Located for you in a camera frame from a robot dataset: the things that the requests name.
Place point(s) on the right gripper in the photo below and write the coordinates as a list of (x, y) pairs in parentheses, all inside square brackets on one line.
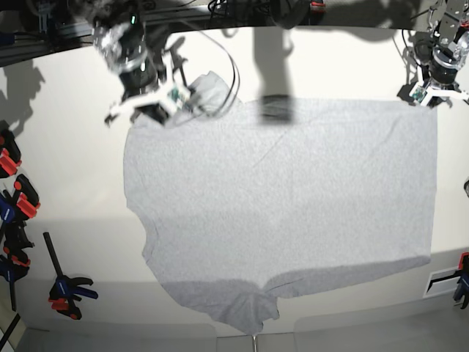
[(139, 81)]

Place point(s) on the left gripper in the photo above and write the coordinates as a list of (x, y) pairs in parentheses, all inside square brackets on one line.
[(443, 68)]

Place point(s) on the grey T-shirt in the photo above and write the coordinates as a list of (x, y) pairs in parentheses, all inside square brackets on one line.
[(281, 198)]

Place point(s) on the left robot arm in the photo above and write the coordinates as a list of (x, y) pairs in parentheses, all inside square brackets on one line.
[(448, 29)]

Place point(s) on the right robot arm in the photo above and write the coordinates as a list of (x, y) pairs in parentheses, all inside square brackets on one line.
[(120, 36)]

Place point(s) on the orange black clamp upper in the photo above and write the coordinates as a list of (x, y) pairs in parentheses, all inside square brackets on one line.
[(10, 154)]

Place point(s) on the orange black clamp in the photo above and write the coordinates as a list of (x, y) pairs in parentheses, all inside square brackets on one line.
[(26, 198), (10, 154)]

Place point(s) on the orange black clamp lower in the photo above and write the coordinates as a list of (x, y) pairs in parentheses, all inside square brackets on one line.
[(26, 198)]

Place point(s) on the blue bar clamp left edge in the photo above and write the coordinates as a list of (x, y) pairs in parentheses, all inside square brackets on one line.
[(8, 210)]

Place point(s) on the blue black bar clamp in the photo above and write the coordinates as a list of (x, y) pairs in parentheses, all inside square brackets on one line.
[(67, 291)]

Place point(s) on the blue clamp right edge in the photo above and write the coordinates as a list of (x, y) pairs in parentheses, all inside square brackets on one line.
[(461, 293)]

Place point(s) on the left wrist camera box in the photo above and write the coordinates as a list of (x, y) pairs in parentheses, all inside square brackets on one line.
[(419, 95)]

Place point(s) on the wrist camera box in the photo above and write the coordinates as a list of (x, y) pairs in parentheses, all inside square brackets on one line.
[(419, 95), (179, 97)]

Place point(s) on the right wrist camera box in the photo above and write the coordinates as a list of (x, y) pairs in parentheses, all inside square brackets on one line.
[(179, 97)]

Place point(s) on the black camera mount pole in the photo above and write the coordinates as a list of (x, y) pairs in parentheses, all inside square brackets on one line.
[(291, 19)]

